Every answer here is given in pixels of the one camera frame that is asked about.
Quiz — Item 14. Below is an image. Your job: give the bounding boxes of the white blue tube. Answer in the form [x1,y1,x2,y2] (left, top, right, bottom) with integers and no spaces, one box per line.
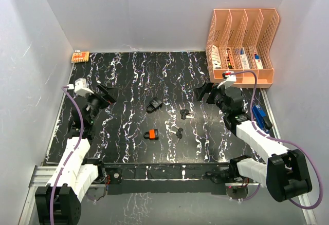
[240,47,250,69]

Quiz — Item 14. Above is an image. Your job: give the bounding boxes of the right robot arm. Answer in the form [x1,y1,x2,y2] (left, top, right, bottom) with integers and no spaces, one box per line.
[193,83,313,202]

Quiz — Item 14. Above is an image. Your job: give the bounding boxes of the blue black stapler tool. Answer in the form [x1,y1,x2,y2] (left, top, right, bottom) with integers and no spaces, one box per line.
[252,105,272,133]

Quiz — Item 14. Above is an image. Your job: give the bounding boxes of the orange plastic file organizer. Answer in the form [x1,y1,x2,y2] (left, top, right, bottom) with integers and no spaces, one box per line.
[206,8,280,88]

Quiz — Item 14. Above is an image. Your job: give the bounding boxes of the white box in organizer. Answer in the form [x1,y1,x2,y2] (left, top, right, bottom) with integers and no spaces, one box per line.
[211,45,222,69]

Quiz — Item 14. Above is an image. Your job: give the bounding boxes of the dark markers in organizer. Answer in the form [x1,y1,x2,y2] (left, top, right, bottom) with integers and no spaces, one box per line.
[226,48,234,69]

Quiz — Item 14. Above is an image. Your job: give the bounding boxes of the orange black padlock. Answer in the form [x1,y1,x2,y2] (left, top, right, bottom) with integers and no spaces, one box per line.
[143,129,159,140]

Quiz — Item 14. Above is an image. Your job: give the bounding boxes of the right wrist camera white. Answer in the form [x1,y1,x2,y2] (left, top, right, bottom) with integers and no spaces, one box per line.
[217,71,236,89]

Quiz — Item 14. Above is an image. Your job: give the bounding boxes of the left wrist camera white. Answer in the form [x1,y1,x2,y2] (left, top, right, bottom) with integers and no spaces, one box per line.
[74,78,94,97]

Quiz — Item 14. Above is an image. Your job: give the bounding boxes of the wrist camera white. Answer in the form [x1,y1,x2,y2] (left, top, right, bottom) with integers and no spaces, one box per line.
[217,71,236,89]
[74,78,94,97]

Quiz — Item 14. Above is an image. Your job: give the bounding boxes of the blue red white box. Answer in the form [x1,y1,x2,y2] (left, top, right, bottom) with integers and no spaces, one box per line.
[254,52,263,69]

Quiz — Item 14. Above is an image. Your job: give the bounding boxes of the black marble pattern mat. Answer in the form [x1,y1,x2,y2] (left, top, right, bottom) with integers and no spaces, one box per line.
[46,51,281,164]

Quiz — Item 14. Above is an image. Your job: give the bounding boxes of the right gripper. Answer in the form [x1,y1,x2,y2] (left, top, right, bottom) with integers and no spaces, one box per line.
[194,81,231,116]

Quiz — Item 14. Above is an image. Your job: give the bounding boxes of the black head key set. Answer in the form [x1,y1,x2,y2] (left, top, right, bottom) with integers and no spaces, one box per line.
[179,106,195,120]

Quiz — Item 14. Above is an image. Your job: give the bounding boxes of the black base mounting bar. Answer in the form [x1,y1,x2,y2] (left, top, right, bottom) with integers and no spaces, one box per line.
[102,162,260,195]

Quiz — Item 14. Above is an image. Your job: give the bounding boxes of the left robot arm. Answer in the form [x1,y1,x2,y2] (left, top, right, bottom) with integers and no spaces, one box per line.
[34,78,118,224]

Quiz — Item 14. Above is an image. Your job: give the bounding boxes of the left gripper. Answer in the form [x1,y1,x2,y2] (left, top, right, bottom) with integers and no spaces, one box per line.
[80,84,119,124]

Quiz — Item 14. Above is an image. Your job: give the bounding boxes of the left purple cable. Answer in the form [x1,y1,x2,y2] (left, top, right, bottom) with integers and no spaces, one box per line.
[48,85,85,225]

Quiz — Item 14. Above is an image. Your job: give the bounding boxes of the small orange card box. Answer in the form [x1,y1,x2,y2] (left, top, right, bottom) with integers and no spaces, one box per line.
[71,51,90,63]

